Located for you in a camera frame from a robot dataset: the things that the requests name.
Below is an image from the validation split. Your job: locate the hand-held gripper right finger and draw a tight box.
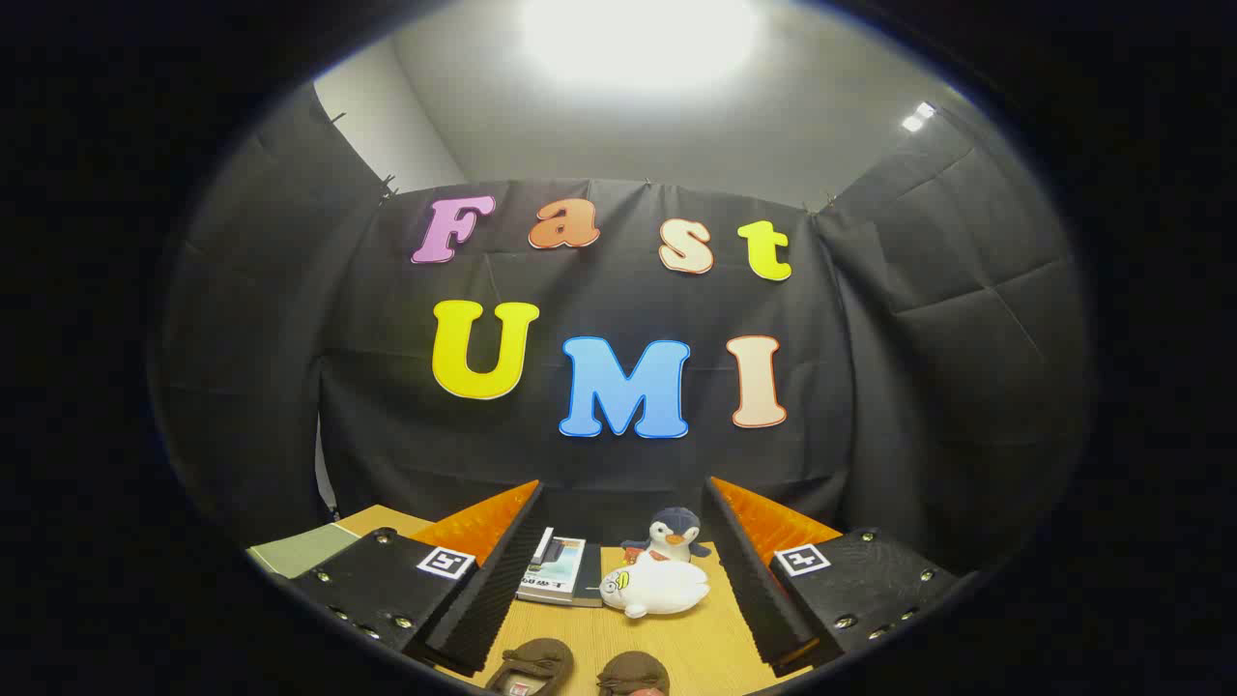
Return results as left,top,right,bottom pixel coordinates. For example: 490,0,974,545
702,476,963,678

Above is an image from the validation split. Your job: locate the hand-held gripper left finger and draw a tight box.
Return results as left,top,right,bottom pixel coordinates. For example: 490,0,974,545
290,480,545,678

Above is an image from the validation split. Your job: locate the brown fuzzy slipper shoe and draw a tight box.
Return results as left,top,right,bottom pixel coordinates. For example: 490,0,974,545
596,651,671,696
483,637,575,696

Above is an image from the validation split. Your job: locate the green fabric storage box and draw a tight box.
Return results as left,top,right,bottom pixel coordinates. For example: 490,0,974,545
246,522,360,579

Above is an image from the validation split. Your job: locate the book with light blue cover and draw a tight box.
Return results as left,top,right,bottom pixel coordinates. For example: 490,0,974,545
517,536,587,606

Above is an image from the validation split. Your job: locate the penguin plush toy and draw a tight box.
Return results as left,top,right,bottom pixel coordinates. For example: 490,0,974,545
620,507,713,565

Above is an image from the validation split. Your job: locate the white seal plush toy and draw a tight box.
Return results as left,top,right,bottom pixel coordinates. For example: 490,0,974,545
599,556,711,620

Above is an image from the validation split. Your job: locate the dark grey book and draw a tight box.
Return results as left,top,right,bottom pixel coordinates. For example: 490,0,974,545
576,541,605,608

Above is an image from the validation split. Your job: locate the black backdrop cloth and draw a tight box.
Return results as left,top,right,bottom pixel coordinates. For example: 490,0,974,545
155,82,1093,571

